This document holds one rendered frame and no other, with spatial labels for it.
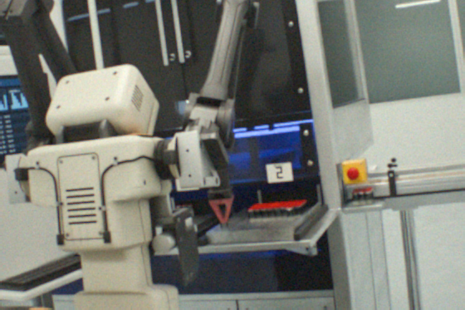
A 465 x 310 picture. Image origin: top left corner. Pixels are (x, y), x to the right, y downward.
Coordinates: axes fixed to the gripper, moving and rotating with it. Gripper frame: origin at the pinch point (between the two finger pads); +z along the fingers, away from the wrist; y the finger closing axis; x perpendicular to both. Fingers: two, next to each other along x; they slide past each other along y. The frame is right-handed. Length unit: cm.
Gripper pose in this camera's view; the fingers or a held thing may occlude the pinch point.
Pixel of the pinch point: (224, 219)
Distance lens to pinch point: 183.1
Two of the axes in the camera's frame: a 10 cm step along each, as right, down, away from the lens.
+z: 1.2, 9.9, 0.7
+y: 0.7, -0.8, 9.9
